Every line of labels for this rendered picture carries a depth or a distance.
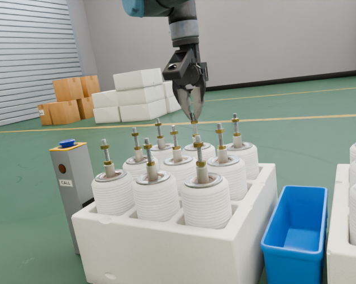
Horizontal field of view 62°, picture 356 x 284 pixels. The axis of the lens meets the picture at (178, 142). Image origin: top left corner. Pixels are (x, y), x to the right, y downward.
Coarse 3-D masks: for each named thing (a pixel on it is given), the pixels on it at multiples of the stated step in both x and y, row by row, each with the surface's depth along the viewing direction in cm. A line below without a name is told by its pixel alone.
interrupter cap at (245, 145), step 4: (228, 144) 81; (232, 144) 80; (244, 144) 79; (248, 144) 78; (252, 144) 77; (228, 148) 77; (232, 148) 76; (236, 148) 76; (240, 148) 75; (244, 148) 74; (248, 148) 75
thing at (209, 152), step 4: (208, 148) 81; (212, 148) 82; (184, 152) 82; (188, 152) 81; (192, 152) 80; (196, 152) 80; (204, 152) 80; (208, 152) 80; (212, 152) 81; (196, 156) 80; (204, 156) 80; (208, 156) 80; (212, 156) 81
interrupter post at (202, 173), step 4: (196, 168) 57; (200, 168) 56; (204, 168) 57; (200, 172) 57; (204, 172) 57; (200, 176) 57; (204, 176) 57; (200, 180) 57; (204, 180) 57; (208, 180) 58
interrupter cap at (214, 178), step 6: (210, 174) 60; (216, 174) 60; (186, 180) 59; (192, 180) 59; (210, 180) 58; (216, 180) 57; (186, 186) 57; (192, 186) 55; (198, 186) 55; (204, 186) 54; (210, 186) 54
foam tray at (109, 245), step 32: (256, 192) 66; (96, 224) 65; (128, 224) 60; (160, 224) 58; (256, 224) 63; (96, 256) 68; (128, 256) 63; (160, 256) 58; (192, 256) 55; (224, 256) 51; (256, 256) 63
